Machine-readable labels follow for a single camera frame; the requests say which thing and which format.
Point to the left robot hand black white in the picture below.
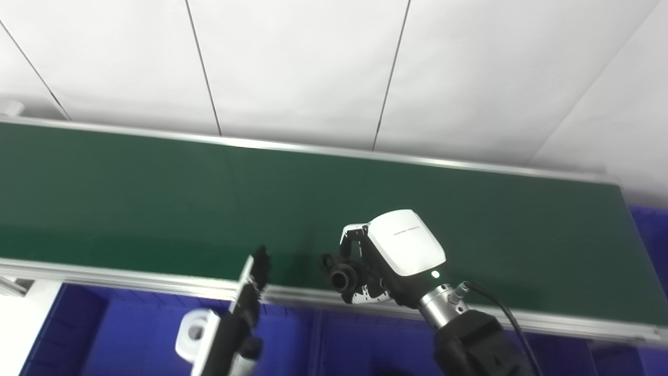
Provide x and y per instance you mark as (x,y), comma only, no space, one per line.
(235,334)

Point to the white flanged machine part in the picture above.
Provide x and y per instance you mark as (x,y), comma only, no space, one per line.
(195,334)

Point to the white support stand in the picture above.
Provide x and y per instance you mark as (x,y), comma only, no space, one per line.
(23,324)

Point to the green conveyor belt aluminium frame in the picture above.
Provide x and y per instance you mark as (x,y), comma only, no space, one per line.
(209,203)

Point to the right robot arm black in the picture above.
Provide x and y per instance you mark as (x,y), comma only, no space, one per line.
(469,339)

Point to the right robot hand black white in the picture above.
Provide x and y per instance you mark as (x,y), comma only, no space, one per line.
(407,245)

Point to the blue plastic bin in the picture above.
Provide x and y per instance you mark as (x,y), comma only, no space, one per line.
(652,240)
(365,339)
(135,334)

